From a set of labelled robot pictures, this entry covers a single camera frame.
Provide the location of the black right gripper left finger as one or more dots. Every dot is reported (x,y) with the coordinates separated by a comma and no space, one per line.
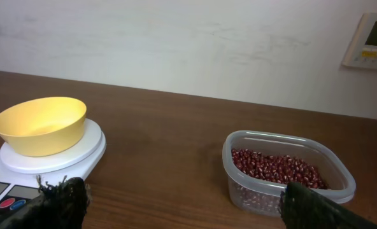
(61,206)

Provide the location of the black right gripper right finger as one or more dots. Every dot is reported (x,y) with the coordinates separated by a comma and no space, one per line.
(303,208)

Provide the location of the white digital kitchen scale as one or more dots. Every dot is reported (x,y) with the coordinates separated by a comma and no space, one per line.
(18,173)

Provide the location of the yellow plastic bowl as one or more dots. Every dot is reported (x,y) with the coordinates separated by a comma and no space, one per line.
(44,126)

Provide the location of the red adzuki beans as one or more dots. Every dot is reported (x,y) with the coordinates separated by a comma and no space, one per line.
(277,169)

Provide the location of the clear plastic food container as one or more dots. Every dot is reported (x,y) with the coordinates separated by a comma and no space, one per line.
(263,197)

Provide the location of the white wall control panel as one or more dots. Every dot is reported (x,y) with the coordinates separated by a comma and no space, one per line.
(362,50)

